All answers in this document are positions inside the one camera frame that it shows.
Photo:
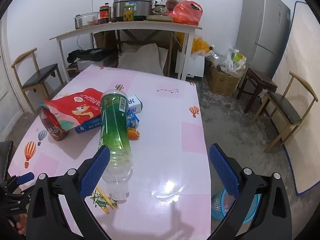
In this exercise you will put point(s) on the pale shallow plate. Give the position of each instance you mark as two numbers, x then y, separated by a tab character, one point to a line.
160	18

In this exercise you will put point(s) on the green plastic bottle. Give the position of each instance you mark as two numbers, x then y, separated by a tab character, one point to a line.
113	125

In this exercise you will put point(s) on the blue white toothpaste box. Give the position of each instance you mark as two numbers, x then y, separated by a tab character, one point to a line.
87	127

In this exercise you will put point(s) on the dark sauce jar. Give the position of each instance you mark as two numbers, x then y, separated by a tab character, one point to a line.
104	15

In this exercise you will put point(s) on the grey sack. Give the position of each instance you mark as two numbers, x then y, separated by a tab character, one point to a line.
142	57

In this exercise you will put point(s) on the red plastic bag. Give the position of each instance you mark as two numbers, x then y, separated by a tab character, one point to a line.
186	12

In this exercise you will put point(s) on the silver rice cooker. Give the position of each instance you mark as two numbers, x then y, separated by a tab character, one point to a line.
135	5

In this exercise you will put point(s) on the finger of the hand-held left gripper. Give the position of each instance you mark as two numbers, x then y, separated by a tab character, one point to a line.
25	177

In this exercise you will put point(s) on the yellow plastic bag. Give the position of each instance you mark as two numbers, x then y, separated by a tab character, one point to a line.
200	46

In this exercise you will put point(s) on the black bag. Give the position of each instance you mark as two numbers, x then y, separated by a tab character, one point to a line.
92	54

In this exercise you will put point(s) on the blue snack wrapper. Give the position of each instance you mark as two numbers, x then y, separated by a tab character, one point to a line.
132	120

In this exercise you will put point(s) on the glass jar dark contents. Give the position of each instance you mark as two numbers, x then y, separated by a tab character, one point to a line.
160	10

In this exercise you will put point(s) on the pink printed tablecloth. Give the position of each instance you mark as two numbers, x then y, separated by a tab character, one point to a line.
162	120

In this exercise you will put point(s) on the red dried food jar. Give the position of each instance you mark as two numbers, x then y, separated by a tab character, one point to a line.
172	3

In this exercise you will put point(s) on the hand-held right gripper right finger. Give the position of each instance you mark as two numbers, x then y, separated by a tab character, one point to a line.
225	170

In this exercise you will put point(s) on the white door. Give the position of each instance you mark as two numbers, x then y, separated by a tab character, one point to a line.
7	92

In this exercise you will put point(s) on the dark wooden stool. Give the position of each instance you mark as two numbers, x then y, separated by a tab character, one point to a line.
260	76

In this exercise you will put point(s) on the small brown cardboard box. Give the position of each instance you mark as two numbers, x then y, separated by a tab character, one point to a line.
105	40

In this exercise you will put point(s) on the orange snack wrapper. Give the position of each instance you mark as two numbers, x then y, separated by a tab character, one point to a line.
133	133

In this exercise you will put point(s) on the person's left hand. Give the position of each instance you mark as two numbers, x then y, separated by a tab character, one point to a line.
21	223

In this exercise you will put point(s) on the red snack bag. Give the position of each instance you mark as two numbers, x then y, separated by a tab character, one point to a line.
75	107

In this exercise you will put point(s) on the blue plastic basket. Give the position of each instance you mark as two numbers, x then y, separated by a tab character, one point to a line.
220	205

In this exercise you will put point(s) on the white chest cabinet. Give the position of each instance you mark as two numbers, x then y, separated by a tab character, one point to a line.
193	66

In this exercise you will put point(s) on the yellow pickle jar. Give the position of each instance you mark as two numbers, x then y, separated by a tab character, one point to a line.
128	13

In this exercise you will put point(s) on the red drink can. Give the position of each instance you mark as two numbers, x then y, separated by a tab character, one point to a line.
56	131

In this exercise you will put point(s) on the clear glass container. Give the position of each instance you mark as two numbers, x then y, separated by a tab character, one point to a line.
86	20

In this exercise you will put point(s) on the grey refrigerator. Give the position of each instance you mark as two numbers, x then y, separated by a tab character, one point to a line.
262	30

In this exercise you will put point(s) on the white mattress blue edge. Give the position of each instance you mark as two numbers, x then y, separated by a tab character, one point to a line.
300	105

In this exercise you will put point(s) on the clear plastic bag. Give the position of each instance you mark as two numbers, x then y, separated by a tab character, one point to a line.
218	62

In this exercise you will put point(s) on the green white plastic bag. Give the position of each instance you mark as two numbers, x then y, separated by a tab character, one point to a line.
237	58

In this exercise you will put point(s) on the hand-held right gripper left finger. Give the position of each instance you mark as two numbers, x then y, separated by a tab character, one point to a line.
95	172

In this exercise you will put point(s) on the white side table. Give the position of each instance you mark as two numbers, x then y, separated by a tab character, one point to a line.
125	25

